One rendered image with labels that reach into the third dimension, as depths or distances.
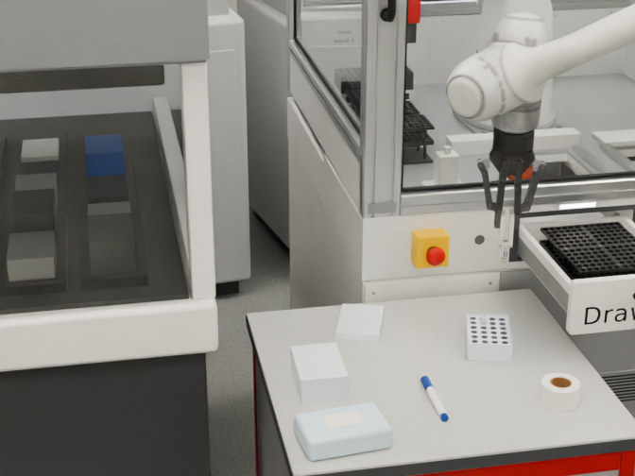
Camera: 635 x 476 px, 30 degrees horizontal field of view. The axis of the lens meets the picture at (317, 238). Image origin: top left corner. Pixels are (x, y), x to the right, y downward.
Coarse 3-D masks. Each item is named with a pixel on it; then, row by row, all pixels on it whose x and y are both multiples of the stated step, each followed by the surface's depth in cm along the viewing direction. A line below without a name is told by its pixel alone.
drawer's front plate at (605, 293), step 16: (576, 288) 221; (592, 288) 221; (608, 288) 222; (624, 288) 223; (576, 304) 222; (592, 304) 223; (608, 304) 224; (624, 304) 224; (576, 320) 224; (592, 320) 224; (608, 320) 225
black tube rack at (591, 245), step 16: (592, 224) 253; (608, 224) 253; (544, 240) 252; (560, 240) 245; (576, 240) 245; (592, 240) 245; (608, 240) 245; (624, 240) 245; (560, 256) 245; (576, 256) 238; (592, 256) 238; (608, 256) 238; (624, 256) 238; (576, 272) 238; (624, 272) 238
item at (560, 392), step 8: (544, 376) 214; (552, 376) 214; (560, 376) 214; (568, 376) 214; (544, 384) 212; (552, 384) 212; (560, 384) 215; (568, 384) 213; (576, 384) 212; (544, 392) 211; (552, 392) 210; (560, 392) 209; (568, 392) 209; (576, 392) 210; (544, 400) 212; (552, 400) 211; (560, 400) 210; (568, 400) 210; (576, 400) 211; (552, 408) 211; (560, 408) 211; (568, 408) 211
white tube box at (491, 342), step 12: (468, 324) 234; (480, 324) 234; (492, 324) 235; (504, 324) 235; (468, 336) 228; (480, 336) 229; (492, 336) 230; (504, 336) 229; (468, 348) 227; (480, 348) 226; (492, 348) 226; (504, 348) 226; (468, 360) 228; (480, 360) 227; (492, 360) 227; (504, 360) 227
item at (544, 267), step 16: (528, 224) 254; (544, 224) 255; (560, 224) 255; (576, 224) 256; (624, 224) 257; (528, 240) 248; (528, 256) 248; (544, 256) 239; (544, 272) 239; (560, 272) 232; (560, 288) 231; (560, 304) 232
